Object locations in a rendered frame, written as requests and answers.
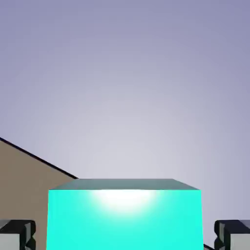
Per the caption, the large cyan box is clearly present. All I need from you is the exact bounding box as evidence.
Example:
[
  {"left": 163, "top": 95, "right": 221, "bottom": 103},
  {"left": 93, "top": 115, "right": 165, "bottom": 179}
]
[{"left": 46, "top": 178, "right": 205, "bottom": 250}]

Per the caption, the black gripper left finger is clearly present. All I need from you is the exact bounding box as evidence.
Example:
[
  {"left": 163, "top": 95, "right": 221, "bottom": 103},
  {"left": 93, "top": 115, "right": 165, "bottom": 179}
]
[{"left": 0, "top": 219, "right": 37, "bottom": 250}]

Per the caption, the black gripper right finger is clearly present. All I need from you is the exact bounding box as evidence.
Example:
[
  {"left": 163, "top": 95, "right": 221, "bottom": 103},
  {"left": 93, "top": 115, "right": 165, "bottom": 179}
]
[{"left": 214, "top": 219, "right": 250, "bottom": 250}]

